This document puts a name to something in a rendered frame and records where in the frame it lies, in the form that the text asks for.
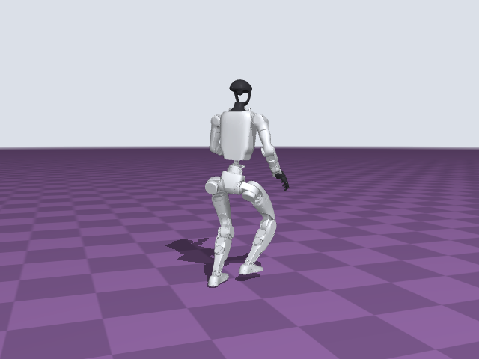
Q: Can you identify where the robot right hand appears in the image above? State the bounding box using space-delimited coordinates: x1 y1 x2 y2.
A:
275 171 289 191

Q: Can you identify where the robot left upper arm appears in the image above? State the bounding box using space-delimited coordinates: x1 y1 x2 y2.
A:
210 114 222 154

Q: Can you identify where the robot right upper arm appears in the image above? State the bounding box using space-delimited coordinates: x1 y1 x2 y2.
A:
251 113 274 157

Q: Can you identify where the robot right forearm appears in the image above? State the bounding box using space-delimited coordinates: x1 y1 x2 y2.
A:
266 145 282 177

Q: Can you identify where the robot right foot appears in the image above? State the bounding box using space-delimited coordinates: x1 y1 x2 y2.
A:
239 262 263 274

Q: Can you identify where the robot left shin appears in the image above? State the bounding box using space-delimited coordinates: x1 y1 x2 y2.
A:
212 227 232 277

